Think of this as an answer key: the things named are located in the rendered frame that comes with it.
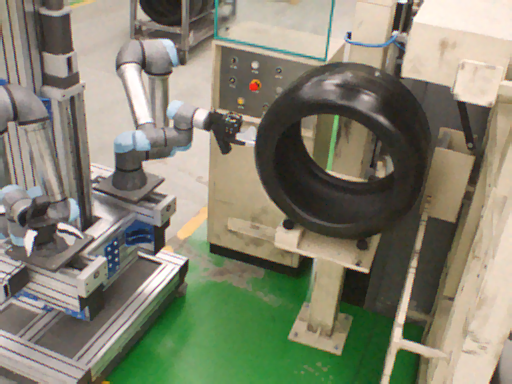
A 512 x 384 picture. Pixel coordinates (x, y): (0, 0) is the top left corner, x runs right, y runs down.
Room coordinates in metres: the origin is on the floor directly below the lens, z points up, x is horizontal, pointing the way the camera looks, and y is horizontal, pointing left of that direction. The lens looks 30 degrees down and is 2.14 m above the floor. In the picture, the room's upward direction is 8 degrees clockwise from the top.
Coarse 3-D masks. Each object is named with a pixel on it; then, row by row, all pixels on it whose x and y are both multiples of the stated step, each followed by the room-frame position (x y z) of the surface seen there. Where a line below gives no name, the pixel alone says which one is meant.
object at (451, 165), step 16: (448, 128) 2.07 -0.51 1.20; (448, 144) 2.06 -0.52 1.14; (464, 144) 2.04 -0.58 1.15; (432, 160) 1.88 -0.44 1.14; (448, 160) 1.87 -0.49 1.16; (464, 160) 1.86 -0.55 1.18; (432, 176) 1.88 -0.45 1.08; (448, 176) 1.87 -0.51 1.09; (464, 176) 1.85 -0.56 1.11; (432, 192) 1.88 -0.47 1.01; (448, 192) 1.86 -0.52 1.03; (464, 192) 1.85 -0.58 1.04; (432, 208) 1.87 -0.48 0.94; (448, 208) 1.86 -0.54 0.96
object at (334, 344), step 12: (300, 312) 2.16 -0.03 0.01; (300, 324) 2.08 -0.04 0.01; (348, 324) 2.13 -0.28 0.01; (288, 336) 1.99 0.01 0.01; (300, 336) 2.00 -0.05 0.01; (312, 336) 2.01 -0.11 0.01; (324, 336) 2.02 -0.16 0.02; (336, 336) 2.03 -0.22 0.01; (324, 348) 1.95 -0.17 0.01; (336, 348) 1.95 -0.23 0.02
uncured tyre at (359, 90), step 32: (352, 64) 1.84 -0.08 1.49; (288, 96) 1.69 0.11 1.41; (320, 96) 1.64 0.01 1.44; (352, 96) 1.63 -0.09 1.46; (384, 96) 1.65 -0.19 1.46; (288, 128) 1.95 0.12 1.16; (384, 128) 1.59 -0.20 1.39; (416, 128) 1.64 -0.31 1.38; (256, 160) 1.70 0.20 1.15; (288, 160) 1.92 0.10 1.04; (416, 160) 1.59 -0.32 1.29; (288, 192) 1.79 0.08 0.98; (320, 192) 1.89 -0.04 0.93; (352, 192) 1.88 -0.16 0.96; (384, 192) 1.85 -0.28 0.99; (416, 192) 1.59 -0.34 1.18; (320, 224) 1.62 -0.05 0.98; (352, 224) 1.60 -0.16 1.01; (384, 224) 1.58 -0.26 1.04
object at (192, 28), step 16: (144, 0) 5.67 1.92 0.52; (160, 0) 5.78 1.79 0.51; (176, 0) 6.14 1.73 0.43; (192, 0) 5.44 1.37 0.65; (208, 0) 5.85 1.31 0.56; (160, 16) 5.67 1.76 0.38; (176, 16) 5.41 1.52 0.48; (192, 16) 5.51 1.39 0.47; (208, 16) 6.47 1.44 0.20; (144, 32) 5.60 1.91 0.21; (160, 32) 5.67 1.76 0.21; (176, 32) 5.33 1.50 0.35; (192, 32) 5.48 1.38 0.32; (208, 32) 5.84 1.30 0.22
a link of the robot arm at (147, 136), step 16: (128, 48) 2.08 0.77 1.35; (128, 64) 2.02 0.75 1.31; (128, 80) 1.98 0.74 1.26; (128, 96) 1.93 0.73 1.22; (144, 96) 1.94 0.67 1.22; (144, 112) 1.87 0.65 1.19; (144, 128) 1.82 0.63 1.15; (160, 128) 1.85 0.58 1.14; (144, 144) 1.77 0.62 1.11; (160, 144) 1.81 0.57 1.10
